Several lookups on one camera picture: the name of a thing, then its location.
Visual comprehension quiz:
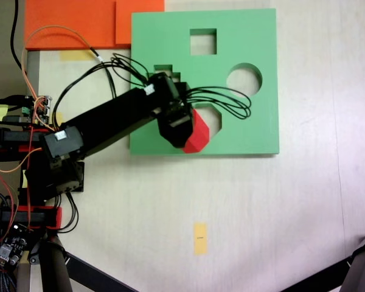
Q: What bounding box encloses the red and black table clamp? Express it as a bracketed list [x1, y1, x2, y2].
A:
[0, 205, 63, 231]
[0, 127, 48, 162]

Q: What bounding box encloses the black USB cable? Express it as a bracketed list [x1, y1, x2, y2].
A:
[0, 95, 27, 106]

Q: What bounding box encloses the thick black cable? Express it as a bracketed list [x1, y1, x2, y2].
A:
[10, 0, 23, 70]

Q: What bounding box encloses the circuit board with wires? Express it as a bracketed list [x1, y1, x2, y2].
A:
[23, 94, 54, 122]

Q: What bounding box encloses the thin orange wire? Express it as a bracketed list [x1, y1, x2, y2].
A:
[20, 25, 95, 107]

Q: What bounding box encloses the yellow marker tape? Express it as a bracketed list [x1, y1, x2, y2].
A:
[193, 221, 208, 256]

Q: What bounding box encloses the large flat orange block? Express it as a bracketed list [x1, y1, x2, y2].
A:
[24, 0, 131, 51]

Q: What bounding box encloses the black tripod brace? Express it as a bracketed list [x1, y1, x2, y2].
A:
[65, 251, 139, 292]
[276, 260, 352, 292]

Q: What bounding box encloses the black servo cable loop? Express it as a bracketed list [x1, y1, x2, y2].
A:
[111, 53, 155, 89]
[184, 86, 252, 120]

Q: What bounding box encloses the small black circuit board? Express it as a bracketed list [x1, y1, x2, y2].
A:
[0, 224, 28, 270]

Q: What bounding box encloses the black USB plug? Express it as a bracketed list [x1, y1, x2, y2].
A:
[2, 114, 30, 124]

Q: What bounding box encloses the thin black wire pair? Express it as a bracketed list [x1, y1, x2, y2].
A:
[51, 48, 116, 131]

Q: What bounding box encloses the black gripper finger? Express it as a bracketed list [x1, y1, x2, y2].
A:
[158, 120, 196, 149]

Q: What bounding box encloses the yellow tape strip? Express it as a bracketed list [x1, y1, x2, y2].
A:
[59, 50, 94, 61]

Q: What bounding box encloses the small orange block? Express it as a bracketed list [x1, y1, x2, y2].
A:
[115, 0, 165, 46]

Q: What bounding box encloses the red octagonal pillar block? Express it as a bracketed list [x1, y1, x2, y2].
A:
[182, 108, 212, 154]

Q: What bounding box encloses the green shape sorting board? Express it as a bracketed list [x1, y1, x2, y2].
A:
[128, 8, 280, 158]

